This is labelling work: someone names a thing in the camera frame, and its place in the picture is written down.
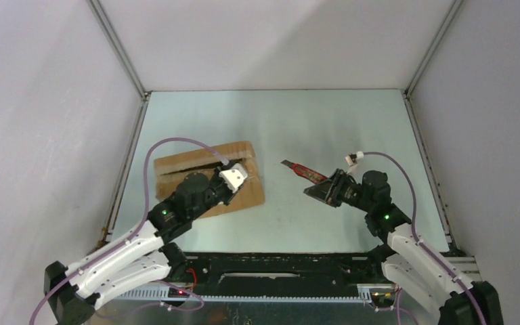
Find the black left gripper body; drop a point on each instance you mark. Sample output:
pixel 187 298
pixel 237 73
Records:
pixel 217 194

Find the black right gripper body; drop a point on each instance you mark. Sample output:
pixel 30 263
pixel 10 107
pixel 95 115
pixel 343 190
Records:
pixel 349 194

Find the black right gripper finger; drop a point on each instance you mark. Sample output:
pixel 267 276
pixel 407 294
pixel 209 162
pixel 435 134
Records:
pixel 339 178
pixel 321 193

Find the red black utility knife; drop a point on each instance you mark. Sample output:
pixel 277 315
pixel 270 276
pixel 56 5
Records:
pixel 305 172

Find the brown cardboard express box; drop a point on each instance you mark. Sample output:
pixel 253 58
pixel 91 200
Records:
pixel 171 170

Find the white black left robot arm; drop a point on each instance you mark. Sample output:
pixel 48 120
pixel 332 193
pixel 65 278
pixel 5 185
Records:
pixel 145 254

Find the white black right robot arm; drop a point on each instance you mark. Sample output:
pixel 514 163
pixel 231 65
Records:
pixel 421 251

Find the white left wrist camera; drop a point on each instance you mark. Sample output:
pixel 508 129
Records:
pixel 234 177

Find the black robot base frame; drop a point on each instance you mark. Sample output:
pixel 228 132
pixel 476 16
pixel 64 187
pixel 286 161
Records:
pixel 303 278

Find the aluminium right corner post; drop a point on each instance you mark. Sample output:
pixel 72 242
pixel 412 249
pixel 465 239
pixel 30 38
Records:
pixel 434 44

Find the aluminium corner post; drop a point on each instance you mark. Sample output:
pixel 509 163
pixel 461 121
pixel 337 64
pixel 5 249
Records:
pixel 434 44
pixel 107 27

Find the aluminium left corner post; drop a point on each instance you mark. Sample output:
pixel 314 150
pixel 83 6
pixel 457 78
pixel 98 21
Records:
pixel 107 27

